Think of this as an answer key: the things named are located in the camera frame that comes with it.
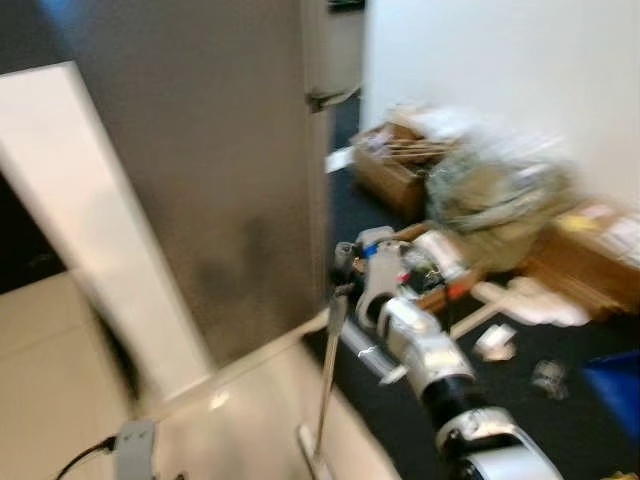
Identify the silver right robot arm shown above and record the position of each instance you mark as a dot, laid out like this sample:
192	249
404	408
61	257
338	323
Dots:
440	370

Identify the black floor mat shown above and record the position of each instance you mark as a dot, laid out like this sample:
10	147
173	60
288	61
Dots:
560	420
345	200

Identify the white product box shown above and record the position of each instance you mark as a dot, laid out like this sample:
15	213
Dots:
440	255

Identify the cardboard box of cardboard scraps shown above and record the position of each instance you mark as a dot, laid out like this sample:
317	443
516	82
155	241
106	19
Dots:
385	175

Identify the open cardboard box red print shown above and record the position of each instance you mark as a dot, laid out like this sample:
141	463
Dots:
445	290

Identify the long white strip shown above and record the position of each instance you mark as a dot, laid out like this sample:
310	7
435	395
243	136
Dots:
470	322

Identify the olive green sack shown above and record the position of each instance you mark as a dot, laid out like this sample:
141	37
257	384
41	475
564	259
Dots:
495	205

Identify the small white box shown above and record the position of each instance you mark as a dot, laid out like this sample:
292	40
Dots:
495	343

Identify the stainless steel refrigerator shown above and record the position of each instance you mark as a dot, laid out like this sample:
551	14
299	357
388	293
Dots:
200	180

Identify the grey plastic clip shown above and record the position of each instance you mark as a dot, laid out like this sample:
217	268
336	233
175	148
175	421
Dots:
550	380

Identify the large labelled cardboard box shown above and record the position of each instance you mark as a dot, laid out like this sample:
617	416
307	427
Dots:
590	260

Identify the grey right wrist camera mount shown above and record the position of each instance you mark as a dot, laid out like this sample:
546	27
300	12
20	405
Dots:
380	270

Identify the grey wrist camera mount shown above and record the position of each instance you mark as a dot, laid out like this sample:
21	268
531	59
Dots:
135	450
380	270

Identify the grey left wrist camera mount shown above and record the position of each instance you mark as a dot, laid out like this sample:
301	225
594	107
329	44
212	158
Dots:
135	450

